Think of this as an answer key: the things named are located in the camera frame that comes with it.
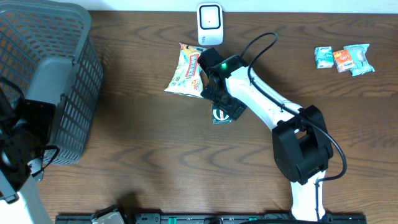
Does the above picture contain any teal tissue pack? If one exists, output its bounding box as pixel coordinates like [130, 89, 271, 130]
[314, 46, 334, 69]

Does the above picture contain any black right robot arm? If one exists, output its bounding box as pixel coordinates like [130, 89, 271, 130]
[198, 49, 333, 221]

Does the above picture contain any white barcode scanner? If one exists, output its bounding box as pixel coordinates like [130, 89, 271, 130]
[197, 2, 224, 46]

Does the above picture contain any dark green ointment box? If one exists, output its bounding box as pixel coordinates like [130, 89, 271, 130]
[211, 105, 232, 124]

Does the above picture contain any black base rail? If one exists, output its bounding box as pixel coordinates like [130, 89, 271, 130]
[55, 212, 368, 224]

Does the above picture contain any dark grey plastic basket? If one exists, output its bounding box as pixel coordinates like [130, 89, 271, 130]
[1, 1, 104, 165]

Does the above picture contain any teal wet wipe packet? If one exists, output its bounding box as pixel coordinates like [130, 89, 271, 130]
[343, 44, 375, 76]

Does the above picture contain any yellow white snack bag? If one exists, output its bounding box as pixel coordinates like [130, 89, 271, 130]
[164, 43, 206, 98]

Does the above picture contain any orange tissue pack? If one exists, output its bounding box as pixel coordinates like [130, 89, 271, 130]
[333, 49, 356, 73]

